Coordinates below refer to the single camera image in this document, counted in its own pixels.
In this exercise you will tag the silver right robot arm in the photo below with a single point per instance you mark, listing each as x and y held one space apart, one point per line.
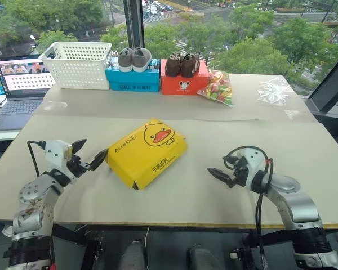
298 205

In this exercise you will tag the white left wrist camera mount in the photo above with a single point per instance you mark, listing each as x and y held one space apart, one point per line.
56 153

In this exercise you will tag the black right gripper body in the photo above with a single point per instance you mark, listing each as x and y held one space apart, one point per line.
240 174

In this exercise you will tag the black slanted metal frame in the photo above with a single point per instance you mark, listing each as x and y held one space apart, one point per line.
331 92

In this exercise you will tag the white side desk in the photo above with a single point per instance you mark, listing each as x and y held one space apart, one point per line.
2 135

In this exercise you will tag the crumpled clear plastic bag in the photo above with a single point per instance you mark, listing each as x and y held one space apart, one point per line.
271 91

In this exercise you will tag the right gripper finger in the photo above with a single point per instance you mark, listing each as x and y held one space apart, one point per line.
218 172
221 178

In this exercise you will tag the blue shoe box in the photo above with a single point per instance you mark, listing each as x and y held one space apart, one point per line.
135 82

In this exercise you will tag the clear bag of colourful candies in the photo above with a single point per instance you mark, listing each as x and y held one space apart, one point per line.
219 90

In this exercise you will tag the grey rounded shape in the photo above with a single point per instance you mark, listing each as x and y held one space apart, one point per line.
204 258
133 254

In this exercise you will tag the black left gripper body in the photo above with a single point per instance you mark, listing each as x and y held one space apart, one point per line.
76 167

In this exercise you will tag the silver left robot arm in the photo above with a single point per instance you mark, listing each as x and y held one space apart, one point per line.
33 202

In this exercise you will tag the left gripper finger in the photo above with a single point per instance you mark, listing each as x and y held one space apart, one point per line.
99 159
79 145

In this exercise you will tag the orange shoe box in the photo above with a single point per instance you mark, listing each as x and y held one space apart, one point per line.
183 84

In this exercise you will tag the black table frame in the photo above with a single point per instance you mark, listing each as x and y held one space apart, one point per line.
186 234

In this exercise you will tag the brown child shoe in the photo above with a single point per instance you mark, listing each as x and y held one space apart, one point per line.
173 66
190 66

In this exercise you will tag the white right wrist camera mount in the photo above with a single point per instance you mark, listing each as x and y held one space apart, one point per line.
255 163

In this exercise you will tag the white perforated plastic basket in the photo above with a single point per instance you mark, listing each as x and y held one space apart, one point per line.
73 70

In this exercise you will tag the open laptop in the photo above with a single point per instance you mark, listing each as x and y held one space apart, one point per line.
21 109

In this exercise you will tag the yellow duck shoe box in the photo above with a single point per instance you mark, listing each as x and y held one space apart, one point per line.
146 153

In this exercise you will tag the dark window frame post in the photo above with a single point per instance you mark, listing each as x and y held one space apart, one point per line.
134 25

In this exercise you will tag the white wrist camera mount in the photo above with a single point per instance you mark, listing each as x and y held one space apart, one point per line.
255 163
56 153

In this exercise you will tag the grey canvas shoe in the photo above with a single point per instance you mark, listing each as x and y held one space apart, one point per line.
142 60
125 60

